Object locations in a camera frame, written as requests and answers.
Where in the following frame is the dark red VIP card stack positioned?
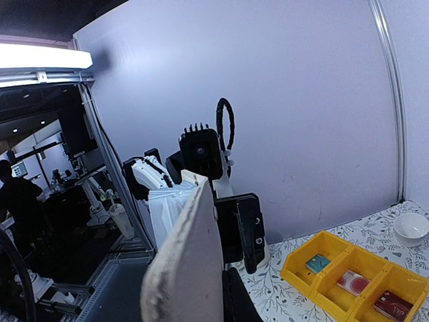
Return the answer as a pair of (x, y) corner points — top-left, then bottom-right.
(374, 290), (413, 321)

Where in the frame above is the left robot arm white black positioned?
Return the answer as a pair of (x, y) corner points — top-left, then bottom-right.
(122, 148), (267, 274)

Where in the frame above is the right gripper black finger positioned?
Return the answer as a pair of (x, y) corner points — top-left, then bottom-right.
(223, 268), (261, 322)

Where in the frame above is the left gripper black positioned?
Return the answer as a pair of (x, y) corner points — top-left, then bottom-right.
(214, 193), (265, 274)

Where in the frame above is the black cable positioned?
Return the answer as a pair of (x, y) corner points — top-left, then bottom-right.
(215, 97), (236, 155)
(0, 229), (38, 322)

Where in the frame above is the right black cable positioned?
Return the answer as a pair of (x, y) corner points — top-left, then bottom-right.
(0, 229), (38, 322)

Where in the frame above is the yellow middle storage bin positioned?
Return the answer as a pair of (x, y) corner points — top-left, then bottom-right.
(312, 247), (389, 321)

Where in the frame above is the left aluminium frame post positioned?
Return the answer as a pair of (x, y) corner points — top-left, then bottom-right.
(368, 0), (408, 204)

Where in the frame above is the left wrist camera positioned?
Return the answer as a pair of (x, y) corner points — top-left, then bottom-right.
(179, 123), (223, 180)

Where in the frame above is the yellow left storage bin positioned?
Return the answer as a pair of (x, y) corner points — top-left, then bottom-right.
(280, 231), (352, 299)

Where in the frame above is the green card stack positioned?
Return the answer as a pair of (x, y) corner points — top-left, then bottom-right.
(305, 254), (330, 274)

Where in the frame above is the person in background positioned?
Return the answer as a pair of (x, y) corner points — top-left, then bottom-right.
(1, 160), (44, 258)

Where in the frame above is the pink white card stack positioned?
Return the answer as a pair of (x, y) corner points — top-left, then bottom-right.
(336, 270), (371, 297)

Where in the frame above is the beige card holder wallet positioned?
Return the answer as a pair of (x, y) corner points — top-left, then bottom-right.
(140, 170), (224, 321)

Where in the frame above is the white ceramic bowl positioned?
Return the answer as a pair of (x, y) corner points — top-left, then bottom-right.
(393, 213), (428, 248)

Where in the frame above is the left black cable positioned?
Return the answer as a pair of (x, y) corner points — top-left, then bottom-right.
(215, 97), (236, 155)

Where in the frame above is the ceiling light panel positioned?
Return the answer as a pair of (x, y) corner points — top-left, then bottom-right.
(1, 44), (93, 69)

